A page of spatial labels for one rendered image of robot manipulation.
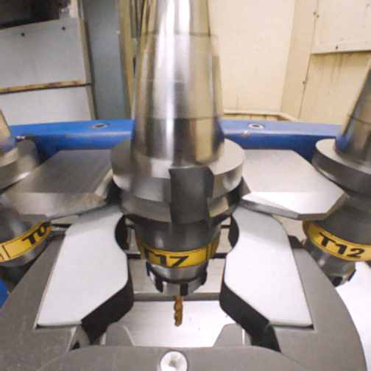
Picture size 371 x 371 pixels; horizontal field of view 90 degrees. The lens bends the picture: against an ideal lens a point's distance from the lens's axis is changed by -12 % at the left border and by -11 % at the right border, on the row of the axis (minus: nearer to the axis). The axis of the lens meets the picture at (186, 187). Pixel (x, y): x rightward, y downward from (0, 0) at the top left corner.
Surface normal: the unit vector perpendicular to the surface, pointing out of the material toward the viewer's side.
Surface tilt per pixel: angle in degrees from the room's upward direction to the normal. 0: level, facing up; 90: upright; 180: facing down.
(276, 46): 90
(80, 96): 90
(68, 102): 91
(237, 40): 90
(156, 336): 0
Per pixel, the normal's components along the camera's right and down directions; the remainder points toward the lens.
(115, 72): 0.02, 0.50
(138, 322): 0.01, -0.87
